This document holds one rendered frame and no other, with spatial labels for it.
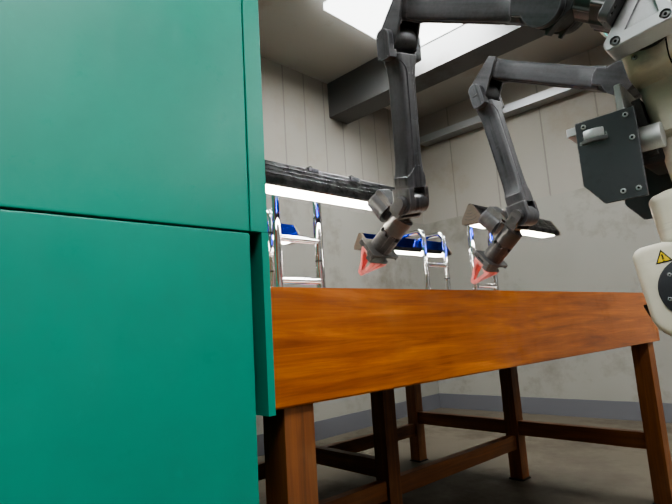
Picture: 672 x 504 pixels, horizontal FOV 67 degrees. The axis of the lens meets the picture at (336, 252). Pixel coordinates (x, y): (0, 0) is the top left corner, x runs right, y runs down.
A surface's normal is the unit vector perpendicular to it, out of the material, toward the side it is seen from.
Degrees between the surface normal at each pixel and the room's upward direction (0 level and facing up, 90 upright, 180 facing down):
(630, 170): 90
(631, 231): 90
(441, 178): 90
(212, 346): 90
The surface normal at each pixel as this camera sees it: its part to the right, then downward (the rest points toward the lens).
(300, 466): 0.67, -0.15
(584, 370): -0.70, -0.07
